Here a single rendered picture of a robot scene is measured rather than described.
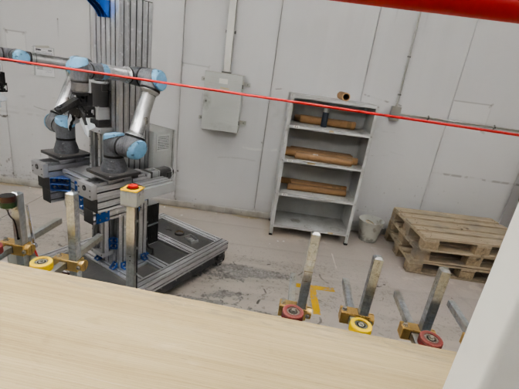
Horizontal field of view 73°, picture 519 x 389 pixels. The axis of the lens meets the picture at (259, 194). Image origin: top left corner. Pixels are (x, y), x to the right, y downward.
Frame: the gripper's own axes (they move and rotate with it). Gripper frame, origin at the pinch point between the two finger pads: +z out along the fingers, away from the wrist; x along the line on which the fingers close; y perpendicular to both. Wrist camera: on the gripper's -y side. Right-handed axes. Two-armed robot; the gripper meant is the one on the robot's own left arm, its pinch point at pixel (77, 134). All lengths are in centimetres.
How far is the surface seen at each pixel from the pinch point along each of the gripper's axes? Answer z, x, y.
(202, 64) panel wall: -39, 109, 212
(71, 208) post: 22.4, -30.7, -22.7
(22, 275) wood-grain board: 42, -35, -45
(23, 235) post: 40, -8, -32
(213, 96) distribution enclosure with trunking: -9, 81, 201
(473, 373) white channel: -18, -166, -67
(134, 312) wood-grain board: 42, -81, -32
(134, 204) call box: 15, -57, -13
